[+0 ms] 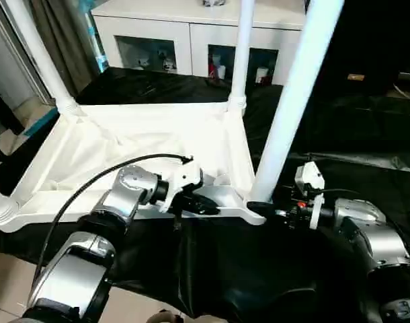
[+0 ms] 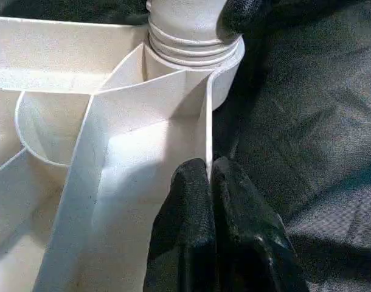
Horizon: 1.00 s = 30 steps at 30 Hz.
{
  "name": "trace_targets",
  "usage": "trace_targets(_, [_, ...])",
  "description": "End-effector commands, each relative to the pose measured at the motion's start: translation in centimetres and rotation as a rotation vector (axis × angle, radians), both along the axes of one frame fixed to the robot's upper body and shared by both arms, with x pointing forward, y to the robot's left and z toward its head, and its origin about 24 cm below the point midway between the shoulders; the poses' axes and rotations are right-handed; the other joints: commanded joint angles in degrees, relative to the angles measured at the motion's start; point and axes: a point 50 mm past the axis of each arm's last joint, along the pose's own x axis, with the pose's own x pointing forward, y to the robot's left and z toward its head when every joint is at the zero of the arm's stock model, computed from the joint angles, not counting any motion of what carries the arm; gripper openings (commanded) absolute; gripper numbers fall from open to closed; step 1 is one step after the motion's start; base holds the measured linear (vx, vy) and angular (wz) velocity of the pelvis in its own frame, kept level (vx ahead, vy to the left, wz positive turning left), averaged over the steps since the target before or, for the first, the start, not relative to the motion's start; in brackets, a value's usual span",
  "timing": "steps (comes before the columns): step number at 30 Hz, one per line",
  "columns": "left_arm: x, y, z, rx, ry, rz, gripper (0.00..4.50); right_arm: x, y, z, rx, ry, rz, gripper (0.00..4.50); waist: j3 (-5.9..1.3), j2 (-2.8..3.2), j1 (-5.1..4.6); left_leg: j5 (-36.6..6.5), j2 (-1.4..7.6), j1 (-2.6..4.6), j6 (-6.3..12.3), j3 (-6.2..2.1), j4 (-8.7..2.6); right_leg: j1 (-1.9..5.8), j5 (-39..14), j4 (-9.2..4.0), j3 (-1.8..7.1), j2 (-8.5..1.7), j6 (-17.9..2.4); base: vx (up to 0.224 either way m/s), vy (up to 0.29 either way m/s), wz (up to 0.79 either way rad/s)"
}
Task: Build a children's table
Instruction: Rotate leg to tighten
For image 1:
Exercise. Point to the white plastic table top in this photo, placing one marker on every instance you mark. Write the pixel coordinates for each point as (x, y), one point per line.
(141, 134)

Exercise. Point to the white plastic table leg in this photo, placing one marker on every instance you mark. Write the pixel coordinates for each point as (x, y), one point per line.
(292, 94)
(3, 205)
(242, 50)
(40, 54)

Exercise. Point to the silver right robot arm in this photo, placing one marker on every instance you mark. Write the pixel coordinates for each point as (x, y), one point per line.
(376, 232)

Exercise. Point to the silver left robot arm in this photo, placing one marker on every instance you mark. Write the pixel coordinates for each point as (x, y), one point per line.
(124, 195)

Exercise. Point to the black plastic mat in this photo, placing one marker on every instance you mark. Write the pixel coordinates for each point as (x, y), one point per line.
(258, 262)

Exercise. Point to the black box with yellow label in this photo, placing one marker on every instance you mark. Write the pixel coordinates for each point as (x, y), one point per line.
(359, 37)

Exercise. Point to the white glass-door cabinet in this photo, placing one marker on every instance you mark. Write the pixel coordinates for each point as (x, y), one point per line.
(151, 23)

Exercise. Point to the light blue patterned strip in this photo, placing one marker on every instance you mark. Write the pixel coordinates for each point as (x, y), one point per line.
(97, 40)

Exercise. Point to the grey-brown curtain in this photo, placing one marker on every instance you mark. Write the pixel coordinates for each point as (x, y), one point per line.
(64, 43)

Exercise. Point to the dark crumpled object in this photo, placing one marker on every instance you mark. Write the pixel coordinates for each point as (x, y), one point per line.
(213, 2)

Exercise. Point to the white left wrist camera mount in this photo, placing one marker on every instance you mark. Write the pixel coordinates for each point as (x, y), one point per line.
(185, 178)

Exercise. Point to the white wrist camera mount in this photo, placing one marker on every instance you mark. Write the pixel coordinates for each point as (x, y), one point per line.
(310, 175)
(185, 178)

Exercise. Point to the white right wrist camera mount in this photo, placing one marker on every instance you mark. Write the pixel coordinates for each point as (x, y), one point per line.
(310, 175)

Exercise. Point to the teal plastic frame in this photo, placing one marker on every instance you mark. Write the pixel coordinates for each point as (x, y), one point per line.
(40, 121)

